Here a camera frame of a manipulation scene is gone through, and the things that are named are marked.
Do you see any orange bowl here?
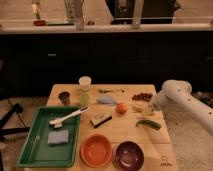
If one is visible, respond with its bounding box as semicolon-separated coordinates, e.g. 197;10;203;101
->
80;134;112;168

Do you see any red object on counter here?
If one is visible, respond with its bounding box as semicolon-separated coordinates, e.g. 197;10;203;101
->
33;20;46;26

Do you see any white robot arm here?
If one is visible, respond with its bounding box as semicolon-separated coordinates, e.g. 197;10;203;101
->
143;80;213;136

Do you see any dark metal cup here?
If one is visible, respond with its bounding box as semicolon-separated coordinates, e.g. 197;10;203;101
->
58;91;70;106

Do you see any light blue cloth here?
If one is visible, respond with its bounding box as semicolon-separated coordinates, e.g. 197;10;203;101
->
96;96;117;105

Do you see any blue sponge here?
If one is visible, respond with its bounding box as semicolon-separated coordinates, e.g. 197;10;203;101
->
48;130;69;145

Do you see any white plastic cup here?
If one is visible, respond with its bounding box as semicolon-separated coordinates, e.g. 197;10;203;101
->
79;76;92;91

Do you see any green pepper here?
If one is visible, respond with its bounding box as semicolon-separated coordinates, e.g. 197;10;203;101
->
136;120;161;130

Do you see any dark purple bowl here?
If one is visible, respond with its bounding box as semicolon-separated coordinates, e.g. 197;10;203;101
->
115;141;144;171

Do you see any orange fruit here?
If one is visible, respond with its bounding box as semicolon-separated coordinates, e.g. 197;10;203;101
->
115;103;128;115

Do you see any yellow banana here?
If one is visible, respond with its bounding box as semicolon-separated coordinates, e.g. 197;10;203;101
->
132;106;146;114

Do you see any black tripod stand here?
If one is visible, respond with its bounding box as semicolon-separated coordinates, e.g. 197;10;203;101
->
0;103;30;142

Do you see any white dish brush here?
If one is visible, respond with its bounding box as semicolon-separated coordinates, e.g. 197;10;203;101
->
49;107;89;128

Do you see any green plastic tray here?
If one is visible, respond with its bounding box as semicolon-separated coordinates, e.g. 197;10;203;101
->
17;107;80;168

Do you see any translucent green cup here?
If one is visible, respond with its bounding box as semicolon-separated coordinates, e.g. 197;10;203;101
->
79;92;90;107

